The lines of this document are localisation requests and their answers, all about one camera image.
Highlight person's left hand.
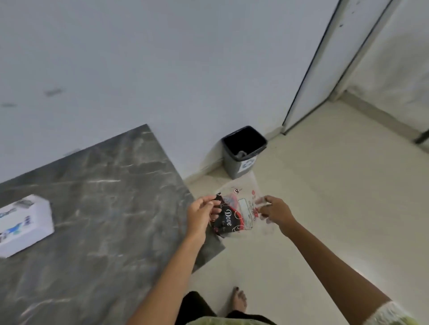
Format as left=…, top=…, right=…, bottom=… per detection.
left=186, top=195, right=222, bottom=246

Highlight person's right hand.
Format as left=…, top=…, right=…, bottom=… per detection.
left=259, top=196, right=298, bottom=237

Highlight black snack wrapper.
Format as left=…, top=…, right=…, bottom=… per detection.
left=209, top=192, right=247, bottom=238

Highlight clear printed plastic bag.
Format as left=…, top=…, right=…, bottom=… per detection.
left=214, top=173, right=279, bottom=239

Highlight person's right forearm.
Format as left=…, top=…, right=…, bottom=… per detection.
left=280, top=220, right=393, bottom=325

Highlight person's left forearm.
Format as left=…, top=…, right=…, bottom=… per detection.
left=126, top=231, right=207, bottom=325

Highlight grey trash bin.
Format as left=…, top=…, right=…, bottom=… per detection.
left=221, top=125, right=268, bottom=180

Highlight black bin liner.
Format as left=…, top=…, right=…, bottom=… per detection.
left=222, top=126, right=267, bottom=162

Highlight person's bare foot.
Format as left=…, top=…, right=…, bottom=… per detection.
left=230, top=287, right=248, bottom=314

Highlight black trousers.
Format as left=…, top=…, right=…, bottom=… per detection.
left=175, top=291, right=277, bottom=325

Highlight white door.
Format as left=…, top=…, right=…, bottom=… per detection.
left=282, top=0, right=393, bottom=135

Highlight yellow-green shirt with lace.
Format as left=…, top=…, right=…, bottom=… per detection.
left=185, top=300, right=421, bottom=325

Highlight white tissue box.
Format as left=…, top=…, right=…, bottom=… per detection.
left=0, top=194, right=55, bottom=259

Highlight white door frame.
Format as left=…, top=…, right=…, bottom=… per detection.
left=328, top=0, right=404, bottom=103

